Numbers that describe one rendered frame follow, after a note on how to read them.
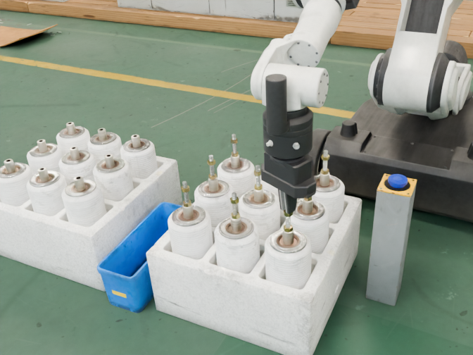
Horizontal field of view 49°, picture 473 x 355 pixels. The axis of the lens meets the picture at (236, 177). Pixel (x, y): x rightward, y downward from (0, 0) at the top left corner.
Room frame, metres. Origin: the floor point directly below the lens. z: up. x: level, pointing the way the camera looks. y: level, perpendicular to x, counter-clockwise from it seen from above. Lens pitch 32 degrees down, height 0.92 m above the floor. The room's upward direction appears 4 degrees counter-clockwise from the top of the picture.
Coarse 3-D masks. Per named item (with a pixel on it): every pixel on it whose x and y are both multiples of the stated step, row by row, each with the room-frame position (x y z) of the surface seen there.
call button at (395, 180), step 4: (392, 176) 0.93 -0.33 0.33; (396, 176) 0.93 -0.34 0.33; (400, 176) 0.93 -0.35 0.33; (404, 176) 0.92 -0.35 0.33; (388, 180) 0.92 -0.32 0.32; (392, 180) 0.91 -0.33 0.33; (396, 180) 0.91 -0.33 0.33; (400, 180) 0.91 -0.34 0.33; (404, 180) 0.91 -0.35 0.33; (392, 184) 0.91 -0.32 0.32; (396, 184) 0.90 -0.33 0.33; (400, 184) 0.90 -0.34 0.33; (404, 184) 0.90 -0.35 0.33
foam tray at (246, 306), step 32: (352, 224) 0.99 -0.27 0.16; (160, 256) 0.89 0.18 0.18; (320, 256) 0.86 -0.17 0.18; (352, 256) 1.01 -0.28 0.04; (160, 288) 0.90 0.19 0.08; (192, 288) 0.85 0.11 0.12; (224, 288) 0.82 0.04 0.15; (256, 288) 0.78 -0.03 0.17; (288, 288) 0.77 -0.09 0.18; (320, 288) 0.78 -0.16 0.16; (192, 320) 0.86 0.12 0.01; (224, 320) 0.82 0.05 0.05; (256, 320) 0.78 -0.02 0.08; (288, 320) 0.75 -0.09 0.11; (320, 320) 0.79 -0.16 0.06; (288, 352) 0.75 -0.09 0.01
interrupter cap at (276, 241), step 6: (276, 234) 0.85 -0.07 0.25; (282, 234) 0.85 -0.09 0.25; (294, 234) 0.85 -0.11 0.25; (300, 234) 0.85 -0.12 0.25; (270, 240) 0.83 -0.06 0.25; (276, 240) 0.83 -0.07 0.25; (282, 240) 0.83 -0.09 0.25; (294, 240) 0.83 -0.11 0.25; (300, 240) 0.83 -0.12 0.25; (306, 240) 0.82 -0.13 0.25; (276, 246) 0.81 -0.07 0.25; (282, 246) 0.81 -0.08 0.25; (288, 246) 0.82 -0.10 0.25; (294, 246) 0.81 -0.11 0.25; (300, 246) 0.81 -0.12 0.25; (282, 252) 0.80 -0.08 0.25; (288, 252) 0.79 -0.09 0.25; (294, 252) 0.79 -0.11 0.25
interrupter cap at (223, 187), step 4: (220, 180) 1.07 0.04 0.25; (204, 184) 1.07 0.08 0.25; (208, 184) 1.06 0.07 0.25; (220, 184) 1.06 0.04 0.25; (224, 184) 1.06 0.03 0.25; (228, 184) 1.06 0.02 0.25; (200, 188) 1.05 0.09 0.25; (204, 188) 1.05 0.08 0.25; (208, 188) 1.05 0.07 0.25; (220, 188) 1.05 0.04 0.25; (224, 188) 1.04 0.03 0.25; (228, 188) 1.04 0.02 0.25; (200, 192) 1.03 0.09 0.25; (204, 192) 1.03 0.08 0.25; (208, 192) 1.03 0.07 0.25; (212, 192) 1.03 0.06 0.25; (216, 192) 1.03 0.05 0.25; (220, 192) 1.02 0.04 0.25; (224, 192) 1.02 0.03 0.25; (204, 196) 1.01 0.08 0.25; (208, 196) 1.01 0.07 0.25; (212, 196) 1.01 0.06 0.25; (216, 196) 1.01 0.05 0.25; (220, 196) 1.01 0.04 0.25
